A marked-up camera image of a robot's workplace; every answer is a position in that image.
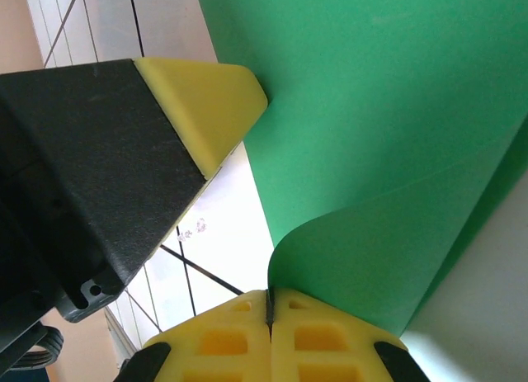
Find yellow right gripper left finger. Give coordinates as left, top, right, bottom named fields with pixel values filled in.
left=119, top=290, right=271, bottom=382

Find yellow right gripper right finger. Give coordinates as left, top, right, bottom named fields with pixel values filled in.
left=268, top=290, right=428, bottom=382

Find green paper sheet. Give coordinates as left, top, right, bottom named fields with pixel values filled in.
left=193, top=0, right=528, bottom=337

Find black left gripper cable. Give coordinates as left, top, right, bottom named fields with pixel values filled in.
left=10, top=323, right=66, bottom=373

